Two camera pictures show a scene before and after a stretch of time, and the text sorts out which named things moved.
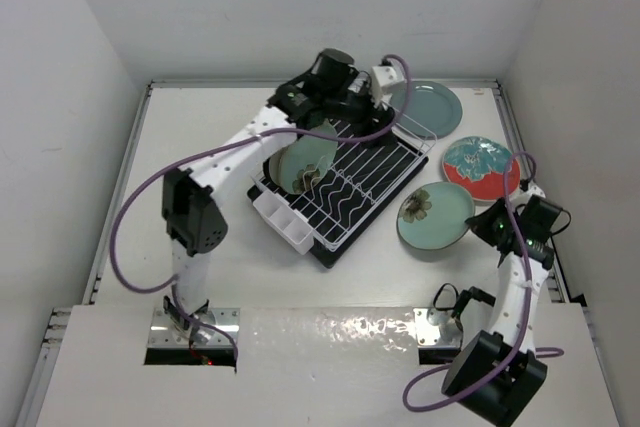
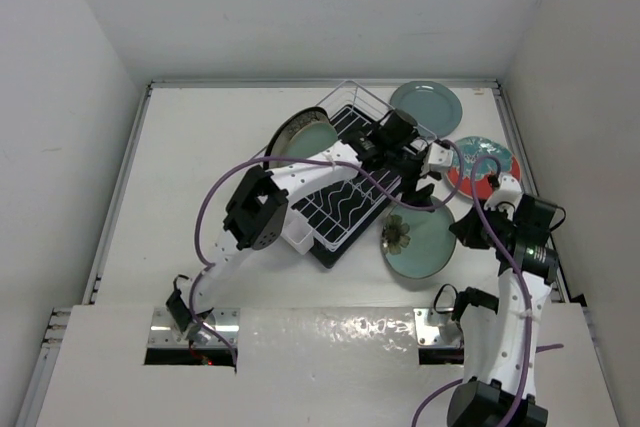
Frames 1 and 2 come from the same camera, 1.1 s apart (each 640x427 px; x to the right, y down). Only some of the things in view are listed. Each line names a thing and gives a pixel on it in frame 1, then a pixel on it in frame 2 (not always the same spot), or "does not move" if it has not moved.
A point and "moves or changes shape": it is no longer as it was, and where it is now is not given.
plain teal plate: (433, 110) does not move
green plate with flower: (432, 216) moves or changes shape
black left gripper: (373, 113) to (413, 196)
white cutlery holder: (287, 223) does not move
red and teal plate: (476, 167) does not move
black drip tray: (362, 180) does not move
